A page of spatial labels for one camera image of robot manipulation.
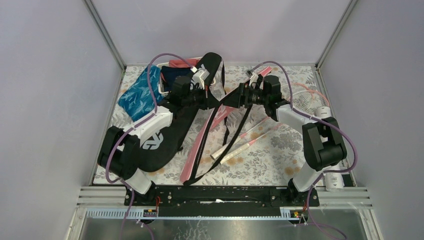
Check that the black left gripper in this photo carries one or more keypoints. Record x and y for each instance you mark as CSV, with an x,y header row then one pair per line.
x,y
208,100

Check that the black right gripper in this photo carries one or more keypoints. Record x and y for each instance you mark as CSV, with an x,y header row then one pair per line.
x,y
241,97

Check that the pink racket white grip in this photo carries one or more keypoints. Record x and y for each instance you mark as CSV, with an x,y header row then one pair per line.
x,y
324,104
304,97

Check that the black Crossway racket bag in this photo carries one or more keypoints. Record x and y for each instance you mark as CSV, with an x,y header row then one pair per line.
x,y
158,148

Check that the pink racket bag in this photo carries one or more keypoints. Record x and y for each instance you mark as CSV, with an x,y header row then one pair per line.
x,y
216,117

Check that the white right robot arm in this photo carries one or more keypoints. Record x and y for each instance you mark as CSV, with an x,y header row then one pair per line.
x,y
323,145

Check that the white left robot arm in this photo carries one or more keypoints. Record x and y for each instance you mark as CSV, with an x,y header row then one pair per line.
x,y
120,152

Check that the navy folded clothing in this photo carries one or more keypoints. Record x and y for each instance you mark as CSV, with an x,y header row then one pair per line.
x,y
171,73

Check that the coral folded clothing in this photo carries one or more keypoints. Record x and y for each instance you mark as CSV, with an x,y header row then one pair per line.
x,y
187,63

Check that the white perforated plastic basket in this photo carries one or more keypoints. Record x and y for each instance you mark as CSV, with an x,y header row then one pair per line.
x,y
164,87

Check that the floral table mat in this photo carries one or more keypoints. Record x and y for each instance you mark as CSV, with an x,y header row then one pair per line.
x,y
271,161

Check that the blue patterned cloth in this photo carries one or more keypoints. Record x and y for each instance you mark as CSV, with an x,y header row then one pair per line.
x,y
137,101

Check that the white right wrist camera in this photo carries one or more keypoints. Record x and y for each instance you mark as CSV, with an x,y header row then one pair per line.
x,y
253,77

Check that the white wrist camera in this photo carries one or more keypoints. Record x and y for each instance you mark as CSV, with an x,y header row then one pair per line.
x,y
253,77
200,75

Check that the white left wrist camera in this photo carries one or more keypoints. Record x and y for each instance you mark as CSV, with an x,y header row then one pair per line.
x,y
200,75

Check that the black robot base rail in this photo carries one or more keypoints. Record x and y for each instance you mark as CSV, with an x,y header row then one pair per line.
x,y
221,201

